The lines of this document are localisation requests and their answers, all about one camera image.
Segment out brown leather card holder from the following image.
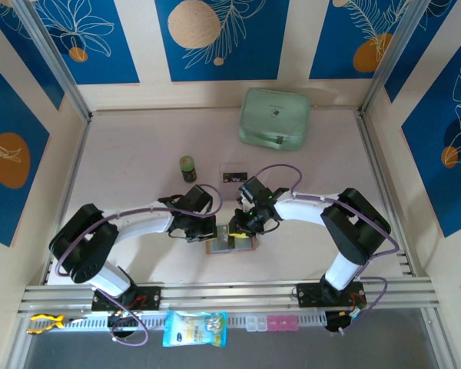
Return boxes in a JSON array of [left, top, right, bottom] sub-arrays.
[[206, 234, 259, 254]]

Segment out black VIP card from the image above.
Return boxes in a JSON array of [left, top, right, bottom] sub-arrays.
[[219, 162, 251, 184]]

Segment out small green-capped dark bottle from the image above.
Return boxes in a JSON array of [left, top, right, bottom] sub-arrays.
[[179, 155, 198, 182]]

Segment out blue snack packet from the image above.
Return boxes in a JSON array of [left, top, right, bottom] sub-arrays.
[[162, 309, 229, 349]]

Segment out clear plastic pill box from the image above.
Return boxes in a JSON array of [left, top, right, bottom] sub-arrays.
[[245, 315, 268, 332]]

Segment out pink plastic pill box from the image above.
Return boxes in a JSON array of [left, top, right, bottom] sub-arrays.
[[267, 314, 300, 332]]

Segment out mint green zipper case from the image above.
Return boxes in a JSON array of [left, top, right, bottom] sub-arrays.
[[237, 87, 312, 152]]

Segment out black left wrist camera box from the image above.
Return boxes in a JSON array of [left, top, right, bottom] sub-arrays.
[[158, 184, 213, 214]]

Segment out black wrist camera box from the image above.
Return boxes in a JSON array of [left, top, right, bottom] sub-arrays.
[[158, 184, 213, 214], [237, 176, 289, 204]]

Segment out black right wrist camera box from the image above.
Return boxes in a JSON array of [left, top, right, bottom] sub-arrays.
[[237, 176, 289, 204]]

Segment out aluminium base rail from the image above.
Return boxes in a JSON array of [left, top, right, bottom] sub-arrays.
[[17, 277, 441, 318]]

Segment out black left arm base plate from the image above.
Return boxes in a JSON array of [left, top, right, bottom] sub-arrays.
[[91, 286, 162, 312]]

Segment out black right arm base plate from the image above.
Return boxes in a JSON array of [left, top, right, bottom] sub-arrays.
[[296, 281, 366, 308]]

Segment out white slotted cable duct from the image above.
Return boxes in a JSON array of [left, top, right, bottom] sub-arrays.
[[22, 311, 328, 334]]

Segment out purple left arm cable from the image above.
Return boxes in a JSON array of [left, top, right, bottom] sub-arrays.
[[55, 183, 223, 347]]

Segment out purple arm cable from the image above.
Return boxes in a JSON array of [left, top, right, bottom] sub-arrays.
[[253, 164, 400, 336], [55, 183, 223, 347]]

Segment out aluminium table side rail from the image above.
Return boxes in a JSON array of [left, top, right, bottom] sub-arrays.
[[355, 111, 415, 278]]

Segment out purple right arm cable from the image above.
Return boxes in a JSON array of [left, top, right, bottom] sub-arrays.
[[253, 164, 400, 336]]

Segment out yellow-handled pliers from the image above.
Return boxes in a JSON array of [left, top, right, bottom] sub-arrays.
[[27, 313, 88, 335]]

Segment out aluminium corner post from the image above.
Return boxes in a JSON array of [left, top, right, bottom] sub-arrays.
[[13, 0, 92, 120], [357, 0, 435, 118]]

